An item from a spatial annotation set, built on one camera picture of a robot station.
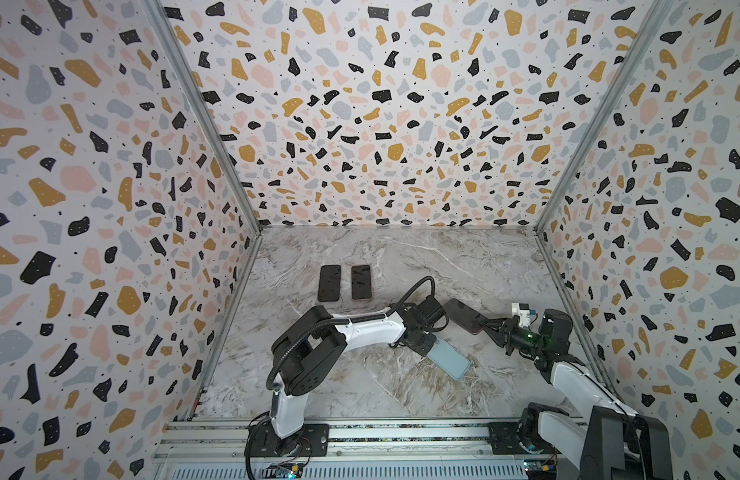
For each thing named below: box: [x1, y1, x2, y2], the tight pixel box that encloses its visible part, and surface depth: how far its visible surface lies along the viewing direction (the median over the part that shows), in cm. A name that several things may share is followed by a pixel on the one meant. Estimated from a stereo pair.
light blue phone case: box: [427, 336, 472, 381], surface depth 89 cm
